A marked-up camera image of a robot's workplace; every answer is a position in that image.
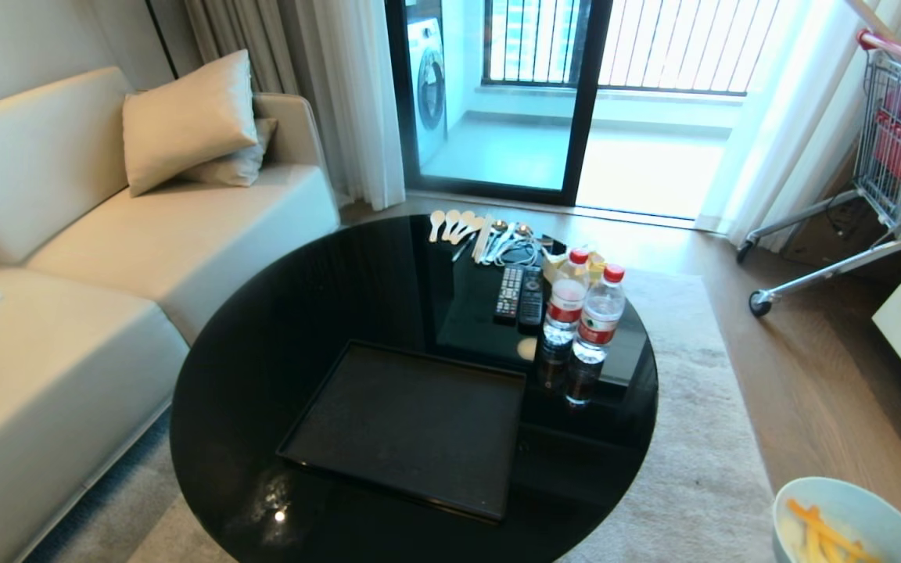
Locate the black rectangular tray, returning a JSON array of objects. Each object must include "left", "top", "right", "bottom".
[{"left": 277, "top": 339, "right": 528, "bottom": 523}]

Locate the beige curtain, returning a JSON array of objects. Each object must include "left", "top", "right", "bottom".
[{"left": 183, "top": 0, "right": 318, "bottom": 99}]

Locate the water bottle red cap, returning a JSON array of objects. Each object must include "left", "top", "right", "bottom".
[
  {"left": 542, "top": 248, "right": 590, "bottom": 353},
  {"left": 573, "top": 264, "right": 626, "bottom": 370}
]

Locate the coiled grey cable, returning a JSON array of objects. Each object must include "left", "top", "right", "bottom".
[{"left": 497, "top": 238, "right": 543, "bottom": 268}]

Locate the metal shopping cart red handle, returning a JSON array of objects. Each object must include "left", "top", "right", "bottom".
[{"left": 736, "top": 30, "right": 901, "bottom": 317}]

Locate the orange food strip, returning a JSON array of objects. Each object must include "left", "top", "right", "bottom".
[{"left": 787, "top": 500, "right": 880, "bottom": 563}]

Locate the black remote control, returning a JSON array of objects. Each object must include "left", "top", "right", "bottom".
[{"left": 518, "top": 266, "right": 545, "bottom": 327}]

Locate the white washing machine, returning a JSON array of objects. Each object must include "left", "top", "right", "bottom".
[{"left": 406, "top": 16, "right": 449, "bottom": 167}]

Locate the white sheer curtain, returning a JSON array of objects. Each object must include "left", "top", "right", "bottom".
[
  {"left": 695, "top": 0, "right": 901, "bottom": 253},
  {"left": 286, "top": 0, "right": 407, "bottom": 212}
]

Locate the large cream pillow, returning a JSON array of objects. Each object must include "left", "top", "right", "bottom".
[{"left": 122, "top": 49, "right": 260, "bottom": 197}]

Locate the black remote with coloured buttons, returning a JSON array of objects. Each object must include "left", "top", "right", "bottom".
[{"left": 494, "top": 266, "right": 525, "bottom": 324}]

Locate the black framed glass sliding door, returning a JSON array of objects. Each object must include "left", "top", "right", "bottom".
[{"left": 385, "top": 0, "right": 614, "bottom": 207}]

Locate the cream leather sofa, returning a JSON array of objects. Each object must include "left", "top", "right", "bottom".
[{"left": 0, "top": 66, "right": 340, "bottom": 563}]

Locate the yellow food strip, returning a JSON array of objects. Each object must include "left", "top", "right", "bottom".
[{"left": 802, "top": 507, "right": 825, "bottom": 563}]

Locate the round black glass table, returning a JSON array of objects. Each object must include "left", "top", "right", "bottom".
[{"left": 169, "top": 213, "right": 660, "bottom": 563}]

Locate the yellow paper box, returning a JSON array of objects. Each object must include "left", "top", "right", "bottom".
[{"left": 541, "top": 242, "right": 607, "bottom": 285}]

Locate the small cream pillow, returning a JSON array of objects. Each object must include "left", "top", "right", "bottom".
[{"left": 179, "top": 117, "right": 279, "bottom": 188}]

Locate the pale blue bowl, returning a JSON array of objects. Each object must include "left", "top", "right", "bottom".
[{"left": 771, "top": 477, "right": 901, "bottom": 563}]

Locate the black balcony railing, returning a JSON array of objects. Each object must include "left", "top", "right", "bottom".
[{"left": 482, "top": 0, "right": 780, "bottom": 97}]

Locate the beige rug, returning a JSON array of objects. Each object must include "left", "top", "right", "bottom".
[{"left": 24, "top": 268, "right": 777, "bottom": 563}]

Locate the metal spoon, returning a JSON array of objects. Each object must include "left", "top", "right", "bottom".
[
  {"left": 502, "top": 224, "right": 534, "bottom": 260},
  {"left": 485, "top": 221, "right": 511, "bottom": 263}
]

